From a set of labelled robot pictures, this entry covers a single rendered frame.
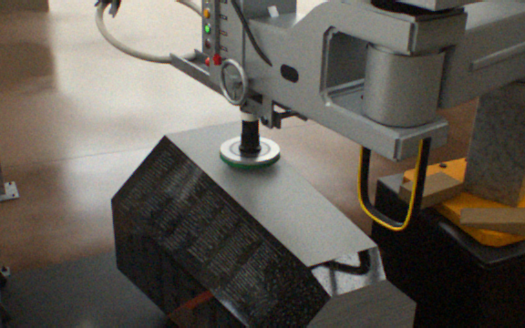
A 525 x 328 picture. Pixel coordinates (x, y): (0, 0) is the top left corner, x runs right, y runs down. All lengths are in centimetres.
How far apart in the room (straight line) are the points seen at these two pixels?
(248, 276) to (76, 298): 129
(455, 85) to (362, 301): 65
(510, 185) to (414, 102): 77
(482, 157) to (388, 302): 64
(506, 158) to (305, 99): 76
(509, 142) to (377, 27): 82
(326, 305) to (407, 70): 68
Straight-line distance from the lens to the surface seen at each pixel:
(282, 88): 199
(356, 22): 171
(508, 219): 226
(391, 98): 169
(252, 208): 214
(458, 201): 238
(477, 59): 187
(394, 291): 202
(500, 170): 237
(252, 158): 233
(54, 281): 327
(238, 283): 202
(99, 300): 311
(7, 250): 357
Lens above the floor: 191
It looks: 27 degrees down
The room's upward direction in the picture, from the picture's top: 1 degrees clockwise
